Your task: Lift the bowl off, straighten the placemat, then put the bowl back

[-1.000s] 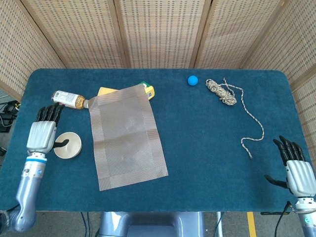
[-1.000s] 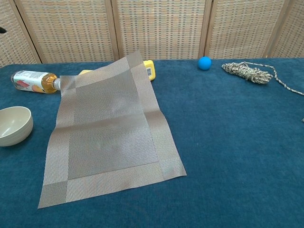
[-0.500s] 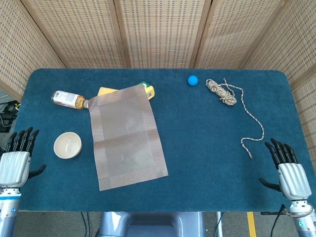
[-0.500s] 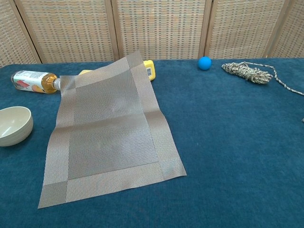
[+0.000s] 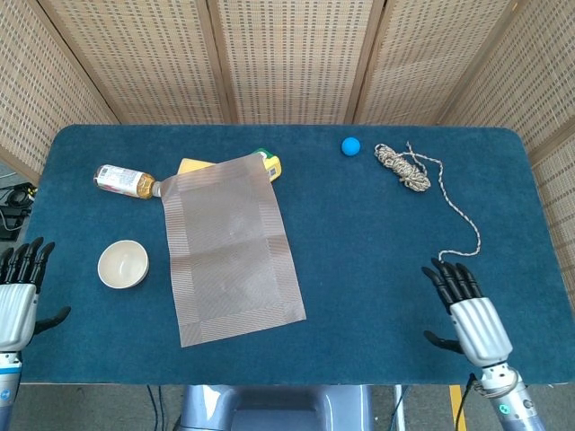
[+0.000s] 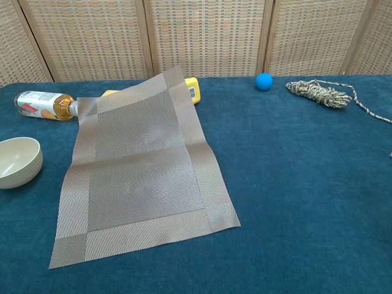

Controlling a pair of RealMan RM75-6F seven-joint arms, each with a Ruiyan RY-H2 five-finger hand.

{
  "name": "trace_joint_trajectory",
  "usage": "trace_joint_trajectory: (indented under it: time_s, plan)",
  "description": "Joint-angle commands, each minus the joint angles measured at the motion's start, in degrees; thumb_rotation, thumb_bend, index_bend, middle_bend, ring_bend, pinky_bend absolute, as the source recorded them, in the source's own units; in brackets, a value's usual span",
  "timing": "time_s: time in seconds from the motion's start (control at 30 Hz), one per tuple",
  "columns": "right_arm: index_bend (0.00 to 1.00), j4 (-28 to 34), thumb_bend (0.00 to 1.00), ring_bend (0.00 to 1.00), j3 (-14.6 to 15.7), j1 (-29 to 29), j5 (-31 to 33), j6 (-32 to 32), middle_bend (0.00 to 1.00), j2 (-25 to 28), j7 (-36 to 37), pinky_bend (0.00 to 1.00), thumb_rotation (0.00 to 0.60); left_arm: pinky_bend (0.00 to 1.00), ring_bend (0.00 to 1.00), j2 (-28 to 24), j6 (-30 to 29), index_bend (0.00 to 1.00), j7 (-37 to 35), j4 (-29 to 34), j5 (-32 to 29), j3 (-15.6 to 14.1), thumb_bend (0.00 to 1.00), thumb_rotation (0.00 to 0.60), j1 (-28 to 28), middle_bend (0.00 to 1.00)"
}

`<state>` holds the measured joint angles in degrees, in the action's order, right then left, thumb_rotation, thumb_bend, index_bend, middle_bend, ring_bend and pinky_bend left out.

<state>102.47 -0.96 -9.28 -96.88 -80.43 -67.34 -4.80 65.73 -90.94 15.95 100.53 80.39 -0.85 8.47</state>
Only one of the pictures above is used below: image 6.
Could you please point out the gray woven placemat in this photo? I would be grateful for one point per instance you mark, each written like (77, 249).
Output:
(141, 171)

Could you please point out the cream bowl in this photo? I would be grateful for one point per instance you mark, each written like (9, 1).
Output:
(18, 165)

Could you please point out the yellow green lidded container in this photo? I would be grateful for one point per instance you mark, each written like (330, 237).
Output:
(194, 90)

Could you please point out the blue ball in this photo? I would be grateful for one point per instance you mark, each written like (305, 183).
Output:
(264, 81)

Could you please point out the yellow sponge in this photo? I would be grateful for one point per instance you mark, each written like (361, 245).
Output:
(108, 92)

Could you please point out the bamboo folding screen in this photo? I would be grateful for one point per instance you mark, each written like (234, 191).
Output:
(208, 36)

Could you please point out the blue carpet table cover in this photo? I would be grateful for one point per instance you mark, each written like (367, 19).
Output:
(306, 199)

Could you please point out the plastic tea bottle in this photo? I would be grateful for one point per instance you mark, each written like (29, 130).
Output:
(39, 105)

